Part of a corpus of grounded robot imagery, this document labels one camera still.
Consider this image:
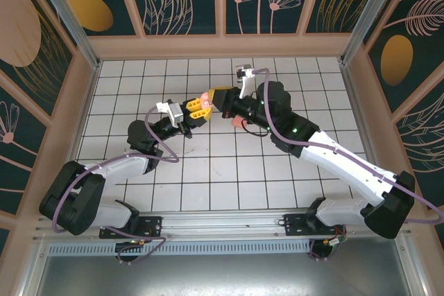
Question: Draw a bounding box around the peach round charging case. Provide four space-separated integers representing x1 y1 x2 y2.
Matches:
200 90 219 108

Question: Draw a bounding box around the grey metal sheet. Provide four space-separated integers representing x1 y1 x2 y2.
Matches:
34 254 416 296

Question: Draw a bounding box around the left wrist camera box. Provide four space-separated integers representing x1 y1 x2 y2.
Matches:
155 101 185 126

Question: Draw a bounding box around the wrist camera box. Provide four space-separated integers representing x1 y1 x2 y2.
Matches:
234 63 258 99
155 101 185 126

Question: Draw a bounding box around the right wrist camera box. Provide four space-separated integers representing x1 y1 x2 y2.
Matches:
234 63 258 99

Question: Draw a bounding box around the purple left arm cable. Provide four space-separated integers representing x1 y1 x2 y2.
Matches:
51 107 180 265

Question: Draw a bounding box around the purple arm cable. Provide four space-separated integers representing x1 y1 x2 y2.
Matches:
51 107 180 265
255 68 444 262

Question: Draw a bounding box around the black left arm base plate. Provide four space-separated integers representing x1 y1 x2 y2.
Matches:
99 216 164 240

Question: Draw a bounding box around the aluminium mounting rail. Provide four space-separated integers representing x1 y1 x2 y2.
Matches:
33 208 412 241

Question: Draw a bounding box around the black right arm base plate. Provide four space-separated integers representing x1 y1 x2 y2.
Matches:
284 213 348 236

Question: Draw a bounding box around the slotted grey cable duct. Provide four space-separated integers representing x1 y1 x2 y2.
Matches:
46 240 311 257

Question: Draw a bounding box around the aluminium frame post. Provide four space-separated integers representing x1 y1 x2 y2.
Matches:
27 0 102 70
339 0 417 67

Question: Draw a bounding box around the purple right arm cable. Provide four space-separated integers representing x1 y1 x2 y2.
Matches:
255 68 444 262

